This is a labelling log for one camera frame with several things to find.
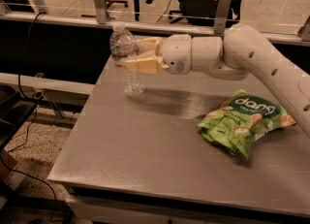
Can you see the green snack chip bag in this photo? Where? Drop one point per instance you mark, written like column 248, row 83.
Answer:
column 241, row 120

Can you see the black side shelf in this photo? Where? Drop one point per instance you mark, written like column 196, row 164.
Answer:
column 14, row 111

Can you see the metal barrier bracket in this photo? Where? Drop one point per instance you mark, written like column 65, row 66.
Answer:
column 221, row 17
column 101, row 11

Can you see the clear plastic water bottle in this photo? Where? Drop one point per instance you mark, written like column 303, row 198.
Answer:
column 123, row 47

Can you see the dark office chair right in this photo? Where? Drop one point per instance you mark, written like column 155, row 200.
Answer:
column 206, row 0

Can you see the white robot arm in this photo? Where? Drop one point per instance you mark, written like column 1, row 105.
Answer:
column 243, row 50

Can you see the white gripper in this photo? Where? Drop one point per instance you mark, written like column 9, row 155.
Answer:
column 176, row 53

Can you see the left metal barrier bracket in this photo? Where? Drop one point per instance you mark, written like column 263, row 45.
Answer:
column 101, row 11

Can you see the right metal barrier bracket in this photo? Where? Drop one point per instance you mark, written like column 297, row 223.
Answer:
column 221, row 17

